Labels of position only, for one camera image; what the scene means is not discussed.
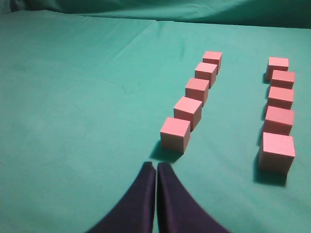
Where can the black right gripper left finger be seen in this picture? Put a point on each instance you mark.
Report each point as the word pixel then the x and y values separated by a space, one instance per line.
pixel 134 213

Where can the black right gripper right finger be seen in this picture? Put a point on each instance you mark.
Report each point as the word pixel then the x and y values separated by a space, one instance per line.
pixel 177 211

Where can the pink cube column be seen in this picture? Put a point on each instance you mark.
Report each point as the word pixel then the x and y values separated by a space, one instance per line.
pixel 206 71
pixel 213 57
pixel 197 89
pixel 190 110
pixel 280 97
pixel 276 63
pixel 276 153
pixel 283 79
pixel 175 134
pixel 278 120

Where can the green cloth backdrop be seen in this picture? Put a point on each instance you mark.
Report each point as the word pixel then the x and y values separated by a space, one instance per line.
pixel 270 13

